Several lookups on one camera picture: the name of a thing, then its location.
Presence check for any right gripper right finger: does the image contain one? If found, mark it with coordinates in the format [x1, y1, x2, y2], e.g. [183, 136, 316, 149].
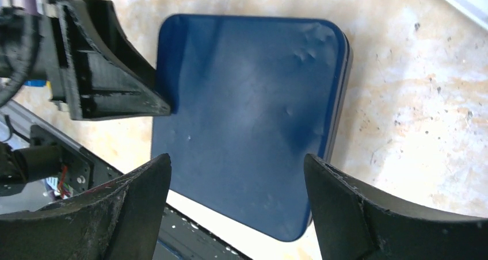
[304, 154, 487, 259]

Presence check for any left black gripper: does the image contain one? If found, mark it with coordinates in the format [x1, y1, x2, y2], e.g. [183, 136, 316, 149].
[1, 0, 171, 121]

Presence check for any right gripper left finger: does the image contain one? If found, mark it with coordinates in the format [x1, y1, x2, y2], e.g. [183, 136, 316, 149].
[1, 154, 171, 259]

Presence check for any dark blue box lid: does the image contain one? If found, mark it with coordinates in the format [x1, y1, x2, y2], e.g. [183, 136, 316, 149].
[151, 14, 345, 242]

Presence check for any dark blue chocolate box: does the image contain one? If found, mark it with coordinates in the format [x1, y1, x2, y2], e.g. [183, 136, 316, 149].
[314, 35, 353, 162]

